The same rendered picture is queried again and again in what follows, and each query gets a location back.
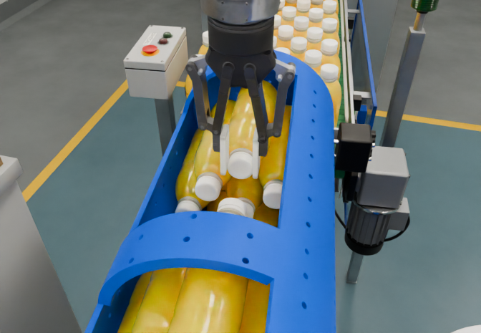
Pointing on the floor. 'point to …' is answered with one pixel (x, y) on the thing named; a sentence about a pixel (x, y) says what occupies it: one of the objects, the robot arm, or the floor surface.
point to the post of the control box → (165, 121)
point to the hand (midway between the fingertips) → (240, 152)
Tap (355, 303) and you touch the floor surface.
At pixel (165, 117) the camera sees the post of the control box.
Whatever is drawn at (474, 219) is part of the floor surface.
